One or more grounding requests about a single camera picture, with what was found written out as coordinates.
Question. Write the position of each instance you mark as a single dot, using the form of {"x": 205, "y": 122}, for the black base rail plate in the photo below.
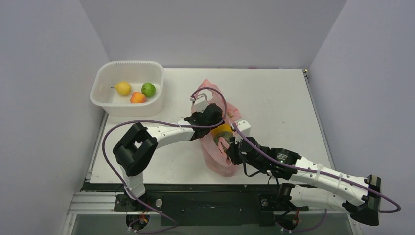
{"x": 222, "y": 205}

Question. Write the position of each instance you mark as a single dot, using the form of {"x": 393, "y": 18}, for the white plastic basin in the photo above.
{"x": 136, "y": 73}

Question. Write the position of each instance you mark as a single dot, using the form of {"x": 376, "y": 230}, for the pink plastic bag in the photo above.
{"x": 215, "y": 160}

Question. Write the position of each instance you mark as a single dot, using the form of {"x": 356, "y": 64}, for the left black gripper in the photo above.
{"x": 218, "y": 121}

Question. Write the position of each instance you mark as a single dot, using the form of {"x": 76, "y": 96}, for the fake yellow pear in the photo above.
{"x": 122, "y": 88}

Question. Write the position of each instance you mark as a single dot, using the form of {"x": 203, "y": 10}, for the fake green lime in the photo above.
{"x": 148, "y": 89}

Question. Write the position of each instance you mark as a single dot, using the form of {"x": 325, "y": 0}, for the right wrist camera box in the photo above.
{"x": 242, "y": 129}

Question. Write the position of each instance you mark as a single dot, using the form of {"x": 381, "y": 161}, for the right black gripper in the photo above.
{"x": 231, "y": 149}

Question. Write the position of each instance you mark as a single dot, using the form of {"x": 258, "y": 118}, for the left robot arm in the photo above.
{"x": 135, "y": 149}

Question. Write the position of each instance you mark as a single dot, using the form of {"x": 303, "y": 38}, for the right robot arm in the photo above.
{"x": 357, "y": 196}

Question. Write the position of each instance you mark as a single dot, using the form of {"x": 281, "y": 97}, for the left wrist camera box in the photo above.
{"x": 200, "y": 103}

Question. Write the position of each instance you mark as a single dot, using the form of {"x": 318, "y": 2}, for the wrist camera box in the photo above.
{"x": 200, "y": 103}
{"x": 242, "y": 129}

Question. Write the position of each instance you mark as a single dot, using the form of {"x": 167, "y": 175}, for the fake orange peach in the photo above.
{"x": 137, "y": 97}

